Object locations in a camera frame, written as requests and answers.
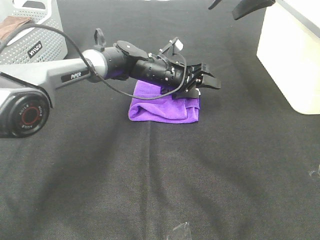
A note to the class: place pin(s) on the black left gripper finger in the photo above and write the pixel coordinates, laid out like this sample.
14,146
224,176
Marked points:
193,93
207,80

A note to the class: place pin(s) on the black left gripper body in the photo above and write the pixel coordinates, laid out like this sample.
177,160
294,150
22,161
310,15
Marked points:
176,72

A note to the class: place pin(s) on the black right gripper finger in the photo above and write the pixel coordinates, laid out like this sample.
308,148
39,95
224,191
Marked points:
246,7
214,4

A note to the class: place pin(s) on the purple microfiber towel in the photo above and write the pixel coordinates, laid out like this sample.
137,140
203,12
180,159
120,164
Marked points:
163,110

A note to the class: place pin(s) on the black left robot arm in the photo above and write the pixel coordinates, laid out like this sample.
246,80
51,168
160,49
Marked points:
28,80

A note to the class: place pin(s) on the cream white storage box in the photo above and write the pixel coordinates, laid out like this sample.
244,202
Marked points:
289,50

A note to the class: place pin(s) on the clear tape piece front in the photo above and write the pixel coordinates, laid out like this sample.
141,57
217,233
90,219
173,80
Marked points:
182,232

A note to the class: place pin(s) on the clear tape piece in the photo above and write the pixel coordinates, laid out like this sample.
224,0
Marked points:
315,173
182,232

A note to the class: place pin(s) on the clear tape piece right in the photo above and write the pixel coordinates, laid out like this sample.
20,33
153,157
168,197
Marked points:
315,173

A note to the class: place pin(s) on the grey perforated plastic basket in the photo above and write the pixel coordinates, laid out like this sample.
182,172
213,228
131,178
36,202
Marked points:
32,42

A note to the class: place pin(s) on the brown folded cloth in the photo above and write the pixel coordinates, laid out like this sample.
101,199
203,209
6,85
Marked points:
11,23

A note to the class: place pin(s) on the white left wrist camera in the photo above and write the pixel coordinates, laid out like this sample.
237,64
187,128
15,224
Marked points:
178,46

